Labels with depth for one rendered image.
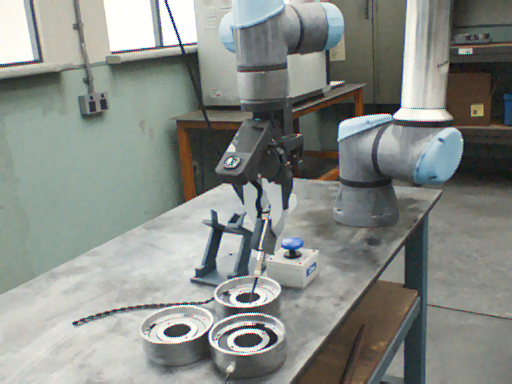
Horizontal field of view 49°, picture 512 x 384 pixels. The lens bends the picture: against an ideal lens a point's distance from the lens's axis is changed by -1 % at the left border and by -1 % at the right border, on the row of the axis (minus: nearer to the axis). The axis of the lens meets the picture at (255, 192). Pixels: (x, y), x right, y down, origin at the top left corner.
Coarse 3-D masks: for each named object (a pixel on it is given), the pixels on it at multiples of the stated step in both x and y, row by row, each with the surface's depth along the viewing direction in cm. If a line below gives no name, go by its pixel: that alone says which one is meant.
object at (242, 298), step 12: (252, 276) 92; (216, 288) 89; (228, 288) 91; (264, 288) 91; (276, 288) 89; (216, 300) 86; (240, 300) 90; (252, 300) 90; (264, 300) 87; (276, 300) 85; (216, 312) 87; (228, 312) 84; (240, 312) 83; (252, 312) 83; (264, 312) 84; (276, 312) 86
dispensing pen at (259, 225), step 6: (270, 204) 88; (270, 210) 88; (270, 216) 87; (258, 222) 86; (264, 222) 85; (258, 228) 86; (258, 234) 85; (252, 240) 85; (258, 240) 85; (252, 246) 85; (258, 246) 85; (258, 252) 86; (264, 252) 86; (258, 258) 86; (264, 258) 86; (258, 264) 85; (258, 270) 85; (258, 276) 85; (252, 288) 85; (252, 294) 85
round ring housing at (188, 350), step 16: (144, 320) 81; (160, 320) 83; (176, 320) 82; (208, 320) 82; (144, 336) 76; (160, 336) 78; (176, 336) 82; (192, 336) 78; (208, 336) 77; (160, 352) 75; (176, 352) 75; (192, 352) 76
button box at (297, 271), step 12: (276, 252) 100; (288, 252) 99; (300, 252) 98; (312, 252) 99; (276, 264) 97; (288, 264) 95; (300, 264) 95; (312, 264) 98; (276, 276) 97; (288, 276) 96; (300, 276) 95; (312, 276) 98; (300, 288) 95
